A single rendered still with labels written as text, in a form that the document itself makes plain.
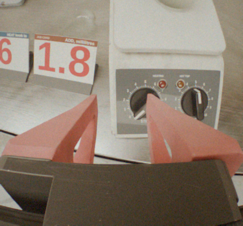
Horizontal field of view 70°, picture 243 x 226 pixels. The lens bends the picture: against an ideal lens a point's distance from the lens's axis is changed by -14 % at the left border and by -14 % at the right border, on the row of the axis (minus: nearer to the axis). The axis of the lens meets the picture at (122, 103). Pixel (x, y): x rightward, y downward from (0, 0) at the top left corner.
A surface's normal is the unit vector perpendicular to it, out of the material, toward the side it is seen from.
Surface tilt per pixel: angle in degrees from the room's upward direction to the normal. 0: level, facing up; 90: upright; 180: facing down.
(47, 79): 0
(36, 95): 0
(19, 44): 40
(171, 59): 30
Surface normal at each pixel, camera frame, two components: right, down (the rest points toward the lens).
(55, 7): 0.00, -0.23
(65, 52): -0.13, 0.44
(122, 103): 0.01, 0.29
